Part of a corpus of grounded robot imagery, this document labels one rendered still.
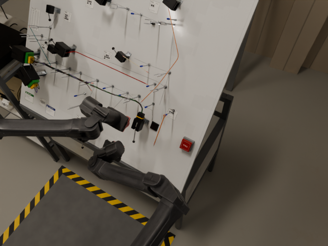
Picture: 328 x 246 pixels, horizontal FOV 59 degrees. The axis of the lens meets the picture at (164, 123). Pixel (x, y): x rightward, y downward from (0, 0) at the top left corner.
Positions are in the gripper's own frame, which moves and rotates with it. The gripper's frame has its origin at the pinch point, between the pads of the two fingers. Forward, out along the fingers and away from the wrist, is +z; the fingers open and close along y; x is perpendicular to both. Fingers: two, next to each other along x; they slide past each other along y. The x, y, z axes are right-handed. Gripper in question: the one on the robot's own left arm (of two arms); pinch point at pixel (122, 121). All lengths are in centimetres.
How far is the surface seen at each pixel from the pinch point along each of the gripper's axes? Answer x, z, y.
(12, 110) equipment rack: 37, 56, 104
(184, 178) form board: 11.6, 30.9, -31.1
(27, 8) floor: -53, 188, 283
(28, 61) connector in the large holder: -2, 10, 70
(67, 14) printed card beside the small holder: -34, 10, 61
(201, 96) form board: -26.9, 13.0, -22.4
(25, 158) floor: 81, 107, 113
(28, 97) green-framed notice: 19, 34, 79
